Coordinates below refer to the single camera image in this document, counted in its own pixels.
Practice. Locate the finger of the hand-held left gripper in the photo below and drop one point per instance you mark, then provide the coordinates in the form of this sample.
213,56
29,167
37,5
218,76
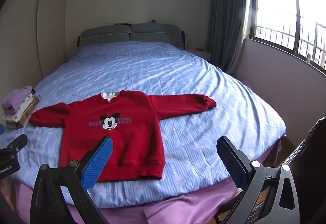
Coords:
1,129
19,142

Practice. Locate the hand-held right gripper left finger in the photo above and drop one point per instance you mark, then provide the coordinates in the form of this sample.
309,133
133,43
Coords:
98,162

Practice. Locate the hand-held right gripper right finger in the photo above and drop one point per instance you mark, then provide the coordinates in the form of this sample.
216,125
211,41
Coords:
234,162

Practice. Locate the red cartoon print sweater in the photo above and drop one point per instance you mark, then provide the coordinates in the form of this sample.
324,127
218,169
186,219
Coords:
127,142

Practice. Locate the folded brown garment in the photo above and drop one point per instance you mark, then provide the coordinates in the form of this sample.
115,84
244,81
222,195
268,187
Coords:
26,118

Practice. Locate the folded white patterned garment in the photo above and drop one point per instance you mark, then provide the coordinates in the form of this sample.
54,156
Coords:
24,109

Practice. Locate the folded lilac garment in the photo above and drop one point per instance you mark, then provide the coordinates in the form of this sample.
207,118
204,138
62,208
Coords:
16,98

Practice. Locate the purple bed skirt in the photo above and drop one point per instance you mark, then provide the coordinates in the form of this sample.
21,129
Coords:
178,206

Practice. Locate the dark wicker chair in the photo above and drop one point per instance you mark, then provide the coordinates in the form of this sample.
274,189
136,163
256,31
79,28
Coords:
310,137

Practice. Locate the cream louvred wardrobe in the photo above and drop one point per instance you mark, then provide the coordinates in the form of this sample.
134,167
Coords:
25,48

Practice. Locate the blue floral striped bedsheet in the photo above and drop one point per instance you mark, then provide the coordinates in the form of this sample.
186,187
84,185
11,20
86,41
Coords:
142,68

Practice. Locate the white bedside table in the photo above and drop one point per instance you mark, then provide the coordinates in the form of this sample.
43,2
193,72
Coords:
201,55

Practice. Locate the grey padded headboard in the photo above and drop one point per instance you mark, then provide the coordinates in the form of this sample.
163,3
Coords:
152,33

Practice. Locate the dark flat object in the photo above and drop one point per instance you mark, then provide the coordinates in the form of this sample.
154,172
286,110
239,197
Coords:
121,23

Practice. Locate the grey-green curtain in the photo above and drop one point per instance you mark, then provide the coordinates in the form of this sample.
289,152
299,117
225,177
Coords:
229,10

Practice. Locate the barred window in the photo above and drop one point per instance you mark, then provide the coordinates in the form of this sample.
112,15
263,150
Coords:
275,10

